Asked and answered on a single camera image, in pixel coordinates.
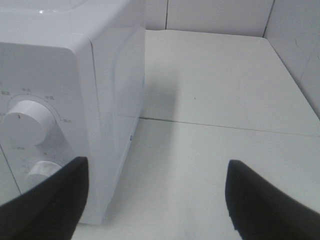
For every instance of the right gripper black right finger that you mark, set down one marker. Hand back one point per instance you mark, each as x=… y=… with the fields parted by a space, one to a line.
x=260 y=211

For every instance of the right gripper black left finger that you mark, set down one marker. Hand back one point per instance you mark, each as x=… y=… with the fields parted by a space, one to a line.
x=52 y=209

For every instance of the white timer knob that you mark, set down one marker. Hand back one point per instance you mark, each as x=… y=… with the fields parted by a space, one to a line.
x=41 y=171

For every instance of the upper white power knob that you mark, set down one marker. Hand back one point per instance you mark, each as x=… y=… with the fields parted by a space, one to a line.
x=28 y=122

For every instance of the white microwave oven body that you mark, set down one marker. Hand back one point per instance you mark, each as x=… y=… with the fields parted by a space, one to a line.
x=84 y=60

